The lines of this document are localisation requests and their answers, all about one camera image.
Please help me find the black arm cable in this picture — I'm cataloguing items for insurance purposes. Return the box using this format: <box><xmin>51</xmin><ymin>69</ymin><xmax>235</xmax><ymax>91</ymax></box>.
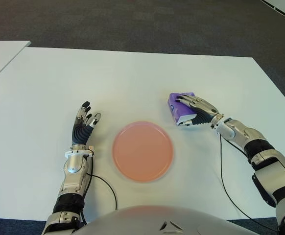
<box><xmin>80</xmin><ymin>153</ymin><xmax>119</xmax><ymax>226</ymax></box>
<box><xmin>218</xmin><ymin>133</ymin><xmax>279</xmax><ymax>233</ymax></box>

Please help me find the silver robot torso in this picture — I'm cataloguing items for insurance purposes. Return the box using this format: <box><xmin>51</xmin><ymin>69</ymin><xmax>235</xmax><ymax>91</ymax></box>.
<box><xmin>72</xmin><ymin>205</ymin><xmax>278</xmax><ymax>235</ymax></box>

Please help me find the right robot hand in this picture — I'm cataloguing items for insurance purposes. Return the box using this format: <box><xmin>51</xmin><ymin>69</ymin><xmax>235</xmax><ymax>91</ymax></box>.
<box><xmin>175</xmin><ymin>94</ymin><xmax>223</xmax><ymax>128</ymax></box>

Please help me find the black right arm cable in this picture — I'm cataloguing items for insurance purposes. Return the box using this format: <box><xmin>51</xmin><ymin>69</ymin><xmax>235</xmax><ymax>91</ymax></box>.
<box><xmin>218</xmin><ymin>133</ymin><xmax>279</xmax><ymax>233</ymax></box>

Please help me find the pink round plate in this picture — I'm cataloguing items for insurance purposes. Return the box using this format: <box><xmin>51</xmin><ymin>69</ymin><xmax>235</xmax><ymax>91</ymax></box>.
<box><xmin>112</xmin><ymin>120</ymin><xmax>175</xmax><ymax>183</ymax></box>

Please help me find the purple tissue paper pack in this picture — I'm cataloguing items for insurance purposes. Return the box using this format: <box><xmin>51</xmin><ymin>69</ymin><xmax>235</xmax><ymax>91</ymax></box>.
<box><xmin>166</xmin><ymin>92</ymin><xmax>197</xmax><ymax>126</ymax></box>

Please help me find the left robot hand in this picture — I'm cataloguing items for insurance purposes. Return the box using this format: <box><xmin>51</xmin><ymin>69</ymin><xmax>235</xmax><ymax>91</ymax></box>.
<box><xmin>71</xmin><ymin>101</ymin><xmax>102</xmax><ymax>147</ymax></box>

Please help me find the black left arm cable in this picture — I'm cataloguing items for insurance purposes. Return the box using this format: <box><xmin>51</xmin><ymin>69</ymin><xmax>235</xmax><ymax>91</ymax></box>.
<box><xmin>80</xmin><ymin>153</ymin><xmax>119</xmax><ymax>226</ymax></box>

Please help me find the white side table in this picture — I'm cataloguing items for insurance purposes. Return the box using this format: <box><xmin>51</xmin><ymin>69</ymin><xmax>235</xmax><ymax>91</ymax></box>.
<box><xmin>0</xmin><ymin>40</ymin><xmax>32</xmax><ymax>88</ymax></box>

